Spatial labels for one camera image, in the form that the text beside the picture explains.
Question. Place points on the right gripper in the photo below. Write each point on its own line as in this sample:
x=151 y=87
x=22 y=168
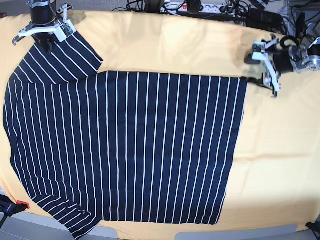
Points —
x=42 y=16

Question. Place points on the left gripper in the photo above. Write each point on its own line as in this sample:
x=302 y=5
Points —
x=282 y=64

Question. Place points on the navy white striped T-shirt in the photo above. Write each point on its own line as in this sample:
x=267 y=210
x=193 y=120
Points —
x=92 y=146

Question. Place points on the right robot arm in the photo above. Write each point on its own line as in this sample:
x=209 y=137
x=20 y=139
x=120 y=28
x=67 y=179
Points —
x=34 y=3

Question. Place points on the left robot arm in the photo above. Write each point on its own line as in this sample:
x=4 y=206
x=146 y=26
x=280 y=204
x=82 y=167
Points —
x=304 y=54

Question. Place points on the black power adapter box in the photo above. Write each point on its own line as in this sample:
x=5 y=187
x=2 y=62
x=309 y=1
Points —
x=263 y=20

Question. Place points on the white power strip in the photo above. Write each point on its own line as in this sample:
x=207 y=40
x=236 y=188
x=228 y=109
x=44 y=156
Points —
x=178 y=8

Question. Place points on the yellow table cloth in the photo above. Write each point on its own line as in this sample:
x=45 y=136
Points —
x=274 y=179

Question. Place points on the black corner clamp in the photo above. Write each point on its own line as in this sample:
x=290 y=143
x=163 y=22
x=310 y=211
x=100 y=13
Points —
x=315 y=228

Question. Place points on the red black clamp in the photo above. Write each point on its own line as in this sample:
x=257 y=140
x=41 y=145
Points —
x=9 y=208

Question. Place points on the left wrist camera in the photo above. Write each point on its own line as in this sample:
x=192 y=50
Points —
x=258 y=50

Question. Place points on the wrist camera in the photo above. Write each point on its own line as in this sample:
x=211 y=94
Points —
x=65 y=30
x=258 y=50

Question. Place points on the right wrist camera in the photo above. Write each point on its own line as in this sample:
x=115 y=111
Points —
x=65 y=30

